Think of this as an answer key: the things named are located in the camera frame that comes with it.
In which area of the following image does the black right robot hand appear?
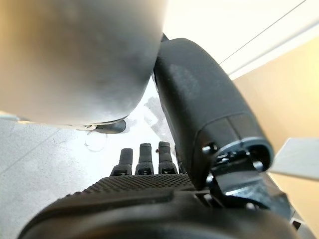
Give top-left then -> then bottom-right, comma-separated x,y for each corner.
17,37 -> 310,239

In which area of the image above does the grey flat panel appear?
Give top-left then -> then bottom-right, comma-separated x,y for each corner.
270,137 -> 319,182

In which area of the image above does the grey rounded container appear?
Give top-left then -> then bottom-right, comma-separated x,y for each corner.
0,0 -> 170,134

